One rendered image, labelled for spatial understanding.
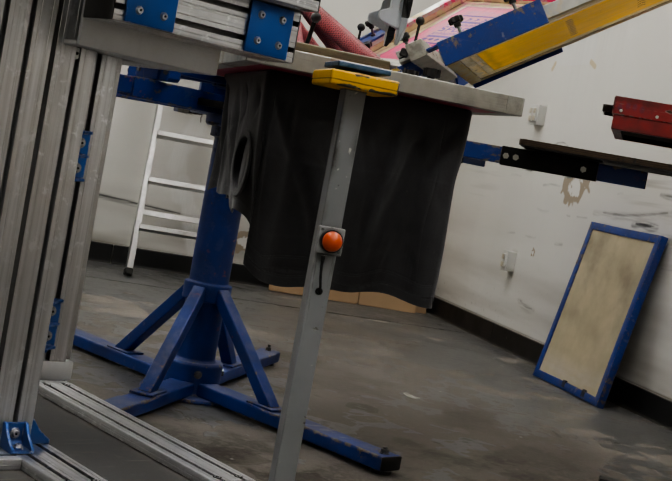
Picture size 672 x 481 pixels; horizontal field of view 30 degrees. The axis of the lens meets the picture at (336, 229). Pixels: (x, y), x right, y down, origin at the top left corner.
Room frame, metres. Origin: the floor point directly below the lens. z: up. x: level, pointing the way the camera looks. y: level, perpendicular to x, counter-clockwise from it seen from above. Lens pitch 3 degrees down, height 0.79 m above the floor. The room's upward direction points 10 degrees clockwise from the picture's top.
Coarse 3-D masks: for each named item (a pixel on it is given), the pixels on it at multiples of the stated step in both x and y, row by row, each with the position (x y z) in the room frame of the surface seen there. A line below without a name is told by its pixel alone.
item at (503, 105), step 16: (224, 64) 2.67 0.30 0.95; (240, 64) 2.57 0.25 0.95; (256, 64) 2.48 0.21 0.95; (272, 64) 2.42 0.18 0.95; (288, 64) 2.43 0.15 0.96; (304, 64) 2.44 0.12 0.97; (320, 64) 2.45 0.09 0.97; (400, 80) 2.50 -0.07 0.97; (416, 80) 2.50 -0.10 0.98; (432, 80) 2.51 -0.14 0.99; (432, 96) 2.52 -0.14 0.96; (448, 96) 2.53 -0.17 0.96; (464, 96) 2.53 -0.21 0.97; (480, 96) 2.54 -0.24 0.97; (496, 96) 2.55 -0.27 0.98; (512, 96) 2.56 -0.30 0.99; (496, 112) 2.59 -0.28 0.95; (512, 112) 2.57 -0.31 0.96
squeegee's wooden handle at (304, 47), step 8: (296, 48) 3.03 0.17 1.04; (304, 48) 3.03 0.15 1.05; (312, 48) 3.04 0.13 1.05; (320, 48) 3.05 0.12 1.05; (328, 48) 3.05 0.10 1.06; (328, 56) 3.05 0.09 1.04; (336, 56) 3.06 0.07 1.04; (344, 56) 3.06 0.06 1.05; (352, 56) 3.07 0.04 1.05; (360, 56) 3.07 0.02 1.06; (368, 64) 3.08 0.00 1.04; (376, 64) 3.09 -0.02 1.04; (384, 64) 3.09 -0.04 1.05
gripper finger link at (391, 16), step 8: (392, 0) 2.47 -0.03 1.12; (400, 0) 2.47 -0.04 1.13; (392, 8) 2.47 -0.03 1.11; (400, 8) 2.48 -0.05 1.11; (384, 16) 2.46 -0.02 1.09; (392, 16) 2.47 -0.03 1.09; (400, 16) 2.47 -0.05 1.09; (392, 24) 2.46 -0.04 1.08; (400, 24) 2.46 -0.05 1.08; (400, 32) 2.47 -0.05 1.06; (400, 40) 2.48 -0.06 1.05
